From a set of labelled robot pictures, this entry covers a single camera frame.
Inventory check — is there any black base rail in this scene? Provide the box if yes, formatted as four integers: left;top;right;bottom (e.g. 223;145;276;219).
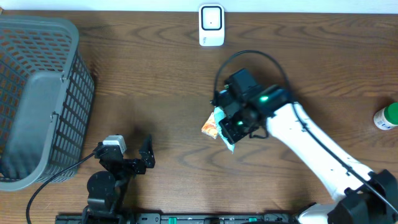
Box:
55;213;298;224

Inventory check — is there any small orange box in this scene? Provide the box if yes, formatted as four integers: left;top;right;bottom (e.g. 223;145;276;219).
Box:
201;112;218;139

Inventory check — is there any light green tissue pack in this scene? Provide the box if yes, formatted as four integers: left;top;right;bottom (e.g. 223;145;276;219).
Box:
213;106;236;155

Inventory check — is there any grey plastic basket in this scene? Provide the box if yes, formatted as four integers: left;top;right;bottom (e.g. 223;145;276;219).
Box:
1;16;95;192

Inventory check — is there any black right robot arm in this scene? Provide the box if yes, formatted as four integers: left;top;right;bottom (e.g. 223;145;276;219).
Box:
212;69;397;223

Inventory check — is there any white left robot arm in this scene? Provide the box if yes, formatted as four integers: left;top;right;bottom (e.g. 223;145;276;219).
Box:
82;134;155;223

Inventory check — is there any green lid jar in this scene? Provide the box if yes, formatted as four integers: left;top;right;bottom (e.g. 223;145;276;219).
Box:
373;102;398;130

